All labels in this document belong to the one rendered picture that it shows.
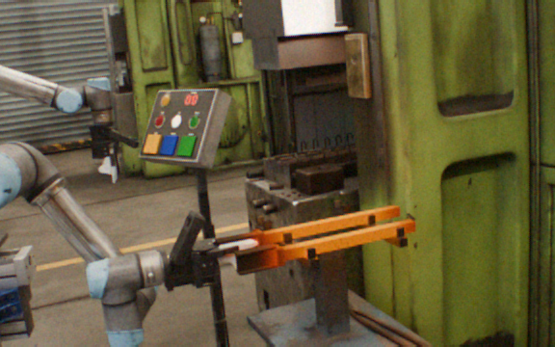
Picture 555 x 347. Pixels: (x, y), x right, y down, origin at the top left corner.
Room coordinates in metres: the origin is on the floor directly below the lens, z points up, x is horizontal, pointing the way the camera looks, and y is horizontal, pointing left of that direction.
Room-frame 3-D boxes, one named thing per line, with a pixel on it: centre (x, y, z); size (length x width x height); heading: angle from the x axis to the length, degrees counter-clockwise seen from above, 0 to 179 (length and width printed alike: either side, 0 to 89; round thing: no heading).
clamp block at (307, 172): (1.81, -0.11, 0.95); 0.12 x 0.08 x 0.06; 114
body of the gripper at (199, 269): (1.28, 0.21, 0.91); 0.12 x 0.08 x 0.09; 110
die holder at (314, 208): (1.99, -0.21, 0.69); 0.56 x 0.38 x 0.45; 114
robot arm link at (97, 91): (2.15, 0.59, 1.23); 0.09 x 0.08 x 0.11; 106
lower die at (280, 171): (2.04, -0.18, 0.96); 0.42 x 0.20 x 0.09; 114
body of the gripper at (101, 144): (2.15, 0.60, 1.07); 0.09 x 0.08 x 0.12; 98
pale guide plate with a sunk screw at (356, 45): (1.72, -0.23, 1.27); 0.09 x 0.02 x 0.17; 24
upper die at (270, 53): (2.04, -0.18, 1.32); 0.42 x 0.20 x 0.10; 114
